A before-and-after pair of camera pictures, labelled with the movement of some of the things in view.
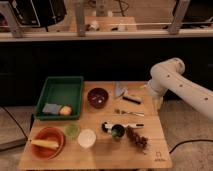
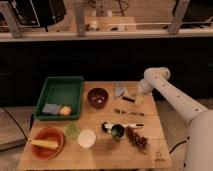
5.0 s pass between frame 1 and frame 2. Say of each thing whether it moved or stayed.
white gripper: moved
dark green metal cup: stayed
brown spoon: stayed
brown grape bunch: stayed
